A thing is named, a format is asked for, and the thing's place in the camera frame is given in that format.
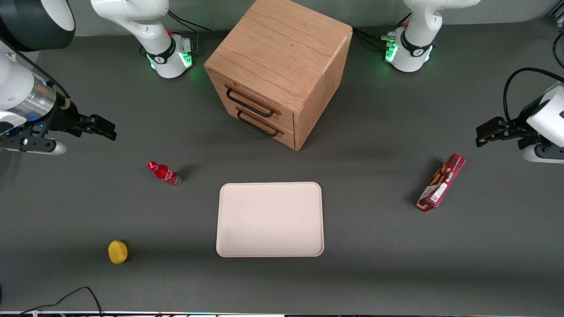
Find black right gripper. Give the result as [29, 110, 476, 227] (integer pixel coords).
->
[47, 100, 118, 141]

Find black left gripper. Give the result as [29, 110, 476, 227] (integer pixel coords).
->
[475, 97, 549, 149]

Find long black drawer handle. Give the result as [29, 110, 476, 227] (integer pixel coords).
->
[226, 87, 276, 118]

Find wooden drawer cabinet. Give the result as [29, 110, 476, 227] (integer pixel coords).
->
[204, 0, 353, 151]

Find red snack box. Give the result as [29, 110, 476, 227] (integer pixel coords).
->
[416, 153, 467, 213]

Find red soda bottle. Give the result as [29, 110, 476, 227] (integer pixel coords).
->
[147, 161, 182, 187]

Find yellow round sponge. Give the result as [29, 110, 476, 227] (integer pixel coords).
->
[108, 240, 129, 265]

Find beige plastic tray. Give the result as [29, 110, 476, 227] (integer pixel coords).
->
[215, 182, 325, 258]

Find black left wrist cable loop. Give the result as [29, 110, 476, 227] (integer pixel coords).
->
[503, 67, 564, 125]

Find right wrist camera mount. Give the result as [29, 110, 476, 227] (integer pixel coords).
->
[0, 134, 68, 155]

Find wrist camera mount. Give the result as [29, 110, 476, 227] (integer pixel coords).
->
[523, 143, 564, 164]
[0, 134, 68, 155]

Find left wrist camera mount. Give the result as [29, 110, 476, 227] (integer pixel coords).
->
[523, 143, 564, 164]

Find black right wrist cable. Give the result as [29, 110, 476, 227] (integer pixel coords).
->
[0, 37, 71, 101]

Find black cable at picture edge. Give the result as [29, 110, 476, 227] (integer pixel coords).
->
[553, 30, 564, 69]

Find black right arm base cables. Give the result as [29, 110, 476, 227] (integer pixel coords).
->
[167, 9, 213, 35]

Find black arm base cables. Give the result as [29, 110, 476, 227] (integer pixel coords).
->
[167, 9, 213, 35]
[352, 13, 413, 52]

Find black left arm base cables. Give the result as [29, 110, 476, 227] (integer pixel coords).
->
[352, 13, 413, 52]

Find thin black table edge cable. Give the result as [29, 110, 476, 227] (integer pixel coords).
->
[19, 286, 104, 316]

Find short black drawer handle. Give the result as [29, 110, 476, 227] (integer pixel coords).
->
[236, 110, 285, 137]

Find wooden drawer with short handle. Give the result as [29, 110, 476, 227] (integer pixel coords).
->
[222, 103, 295, 150]

